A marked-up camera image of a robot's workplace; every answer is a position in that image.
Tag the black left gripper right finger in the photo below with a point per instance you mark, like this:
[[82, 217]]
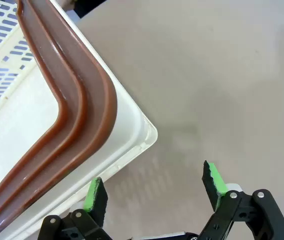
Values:
[[215, 185]]

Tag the cream plastic shopping basket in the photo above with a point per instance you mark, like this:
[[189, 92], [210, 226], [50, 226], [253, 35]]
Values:
[[131, 125]]

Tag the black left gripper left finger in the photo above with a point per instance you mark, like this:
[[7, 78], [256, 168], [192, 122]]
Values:
[[96, 200]]

